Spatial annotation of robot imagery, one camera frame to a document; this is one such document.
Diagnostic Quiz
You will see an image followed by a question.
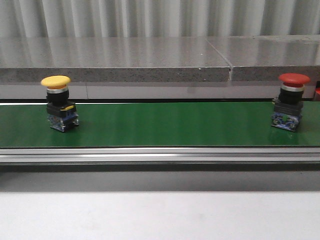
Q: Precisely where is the yellow mushroom push button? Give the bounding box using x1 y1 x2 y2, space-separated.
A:
40 75 79 132

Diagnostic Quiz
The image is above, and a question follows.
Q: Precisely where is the red mushroom push button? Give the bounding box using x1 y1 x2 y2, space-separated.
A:
271 73 311 132

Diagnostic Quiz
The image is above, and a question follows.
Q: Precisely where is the green conveyor belt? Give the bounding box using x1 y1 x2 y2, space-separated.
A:
0 101 320 148

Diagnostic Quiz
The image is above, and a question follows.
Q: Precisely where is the grey stone slab right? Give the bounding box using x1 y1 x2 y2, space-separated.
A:
207 35 320 83

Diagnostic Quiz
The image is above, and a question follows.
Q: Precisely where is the grey stone slab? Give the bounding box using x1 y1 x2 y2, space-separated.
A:
0 37 230 83
207 35 320 83

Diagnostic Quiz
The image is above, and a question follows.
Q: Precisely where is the grey stone slab left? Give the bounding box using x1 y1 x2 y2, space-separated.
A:
0 37 230 83

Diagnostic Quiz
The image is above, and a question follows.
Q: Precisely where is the orange red object at edge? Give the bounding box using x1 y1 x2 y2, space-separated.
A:
313 81 320 102

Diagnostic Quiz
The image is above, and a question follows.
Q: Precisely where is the white corrugated curtain backdrop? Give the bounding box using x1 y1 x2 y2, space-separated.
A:
0 0 320 38

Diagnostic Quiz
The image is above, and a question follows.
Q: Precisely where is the silver aluminium conveyor rail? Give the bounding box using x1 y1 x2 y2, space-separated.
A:
0 147 320 164

